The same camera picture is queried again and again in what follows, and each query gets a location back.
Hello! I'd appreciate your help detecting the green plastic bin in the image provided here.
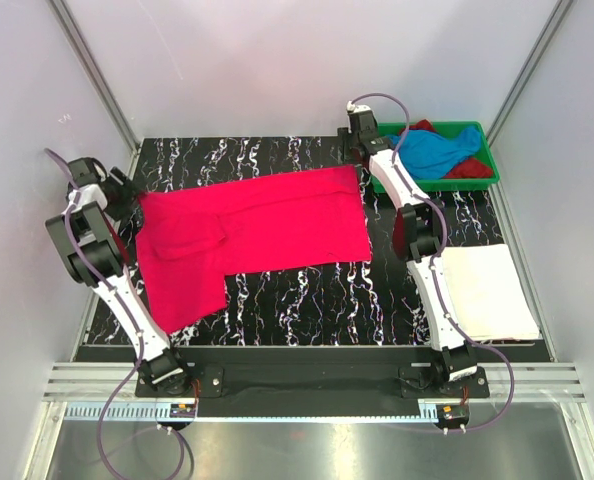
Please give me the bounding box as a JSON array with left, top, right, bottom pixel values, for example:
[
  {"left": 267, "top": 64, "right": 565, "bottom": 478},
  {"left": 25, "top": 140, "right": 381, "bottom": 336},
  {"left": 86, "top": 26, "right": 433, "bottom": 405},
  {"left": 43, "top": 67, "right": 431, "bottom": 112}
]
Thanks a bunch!
[{"left": 359, "top": 121, "right": 499, "bottom": 192}]

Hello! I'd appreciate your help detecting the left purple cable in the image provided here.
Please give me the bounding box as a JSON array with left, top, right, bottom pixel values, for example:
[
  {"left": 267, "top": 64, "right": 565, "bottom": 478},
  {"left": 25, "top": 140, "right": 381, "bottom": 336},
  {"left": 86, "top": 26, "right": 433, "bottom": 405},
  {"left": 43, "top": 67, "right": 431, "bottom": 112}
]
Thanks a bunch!
[{"left": 44, "top": 148, "right": 194, "bottom": 476}]

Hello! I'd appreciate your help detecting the black marble pattern mat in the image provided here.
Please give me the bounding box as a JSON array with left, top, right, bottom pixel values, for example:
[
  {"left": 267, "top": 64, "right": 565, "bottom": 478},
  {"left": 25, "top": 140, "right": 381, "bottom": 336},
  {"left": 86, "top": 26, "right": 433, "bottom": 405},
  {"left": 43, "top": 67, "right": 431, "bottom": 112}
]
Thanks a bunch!
[{"left": 84, "top": 136, "right": 546, "bottom": 347}]

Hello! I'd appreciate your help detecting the purple cable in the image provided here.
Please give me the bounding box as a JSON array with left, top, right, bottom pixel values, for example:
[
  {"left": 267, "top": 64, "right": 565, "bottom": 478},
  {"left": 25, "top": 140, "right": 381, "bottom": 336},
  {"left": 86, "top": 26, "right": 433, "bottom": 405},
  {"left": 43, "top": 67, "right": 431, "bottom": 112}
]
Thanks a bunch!
[
  {"left": 44, "top": 148, "right": 194, "bottom": 476},
  {"left": 351, "top": 93, "right": 517, "bottom": 435}
]

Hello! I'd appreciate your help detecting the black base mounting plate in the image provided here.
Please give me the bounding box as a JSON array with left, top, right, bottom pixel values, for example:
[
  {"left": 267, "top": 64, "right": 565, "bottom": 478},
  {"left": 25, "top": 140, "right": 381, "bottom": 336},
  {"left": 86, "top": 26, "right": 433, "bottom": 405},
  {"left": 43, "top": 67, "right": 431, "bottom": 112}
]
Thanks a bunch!
[{"left": 135, "top": 344, "right": 488, "bottom": 419}]

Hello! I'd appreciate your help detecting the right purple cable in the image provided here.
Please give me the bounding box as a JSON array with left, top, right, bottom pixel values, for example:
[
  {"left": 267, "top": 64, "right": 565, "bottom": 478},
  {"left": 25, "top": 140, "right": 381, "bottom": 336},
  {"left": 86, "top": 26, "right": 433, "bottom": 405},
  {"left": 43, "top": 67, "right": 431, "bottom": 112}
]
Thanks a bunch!
[{"left": 351, "top": 93, "right": 517, "bottom": 435}]

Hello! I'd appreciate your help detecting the pink t shirt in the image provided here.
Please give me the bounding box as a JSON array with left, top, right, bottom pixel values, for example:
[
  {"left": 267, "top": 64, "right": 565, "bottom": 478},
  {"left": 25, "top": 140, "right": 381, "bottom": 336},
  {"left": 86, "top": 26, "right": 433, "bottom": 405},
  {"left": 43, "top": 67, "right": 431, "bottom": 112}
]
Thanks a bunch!
[{"left": 136, "top": 165, "right": 372, "bottom": 334}]

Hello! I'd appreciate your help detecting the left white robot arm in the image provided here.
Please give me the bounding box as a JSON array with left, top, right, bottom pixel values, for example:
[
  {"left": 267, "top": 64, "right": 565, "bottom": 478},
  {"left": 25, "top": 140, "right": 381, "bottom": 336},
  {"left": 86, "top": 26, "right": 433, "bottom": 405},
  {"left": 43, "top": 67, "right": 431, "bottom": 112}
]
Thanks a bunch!
[{"left": 44, "top": 148, "right": 193, "bottom": 396}]

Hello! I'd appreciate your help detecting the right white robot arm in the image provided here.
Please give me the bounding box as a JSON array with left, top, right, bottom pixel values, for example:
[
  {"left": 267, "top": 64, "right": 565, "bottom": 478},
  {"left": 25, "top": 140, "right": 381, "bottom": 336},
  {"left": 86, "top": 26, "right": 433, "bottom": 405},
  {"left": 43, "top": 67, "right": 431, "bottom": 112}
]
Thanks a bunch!
[{"left": 338, "top": 101, "right": 477, "bottom": 397}]

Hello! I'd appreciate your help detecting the aluminium front rail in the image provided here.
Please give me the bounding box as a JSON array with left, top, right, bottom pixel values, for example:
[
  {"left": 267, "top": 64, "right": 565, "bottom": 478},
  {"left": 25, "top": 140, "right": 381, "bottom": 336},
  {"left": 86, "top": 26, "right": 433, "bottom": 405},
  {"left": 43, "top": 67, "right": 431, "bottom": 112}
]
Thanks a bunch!
[{"left": 45, "top": 362, "right": 586, "bottom": 403}]

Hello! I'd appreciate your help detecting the folded white t shirt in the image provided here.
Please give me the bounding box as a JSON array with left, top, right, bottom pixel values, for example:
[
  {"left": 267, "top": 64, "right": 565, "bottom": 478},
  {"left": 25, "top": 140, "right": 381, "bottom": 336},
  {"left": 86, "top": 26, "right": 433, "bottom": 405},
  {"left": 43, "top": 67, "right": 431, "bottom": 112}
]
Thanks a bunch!
[{"left": 442, "top": 244, "right": 540, "bottom": 342}]

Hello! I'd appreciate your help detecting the blue t shirt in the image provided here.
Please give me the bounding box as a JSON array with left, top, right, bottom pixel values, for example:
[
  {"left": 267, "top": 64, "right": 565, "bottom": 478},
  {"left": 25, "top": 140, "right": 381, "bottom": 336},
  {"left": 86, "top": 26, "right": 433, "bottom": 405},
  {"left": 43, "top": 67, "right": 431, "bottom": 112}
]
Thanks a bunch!
[{"left": 398, "top": 126, "right": 483, "bottom": 180}]

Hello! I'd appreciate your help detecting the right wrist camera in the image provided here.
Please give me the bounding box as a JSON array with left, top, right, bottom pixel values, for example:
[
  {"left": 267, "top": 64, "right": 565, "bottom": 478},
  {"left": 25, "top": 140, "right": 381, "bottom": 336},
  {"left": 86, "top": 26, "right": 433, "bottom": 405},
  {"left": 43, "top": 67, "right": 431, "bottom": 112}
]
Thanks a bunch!
[{"left": 346, "top": 101, "right": 371, "bottom": 115}]

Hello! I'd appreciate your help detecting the dark red t shirt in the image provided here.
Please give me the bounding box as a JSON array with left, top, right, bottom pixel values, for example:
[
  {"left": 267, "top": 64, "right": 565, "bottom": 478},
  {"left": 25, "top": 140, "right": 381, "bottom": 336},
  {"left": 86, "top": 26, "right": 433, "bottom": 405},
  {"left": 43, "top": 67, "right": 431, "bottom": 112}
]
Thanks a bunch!
[{"left": 409, "top": 120, "right": 493, "bottom": 179}]

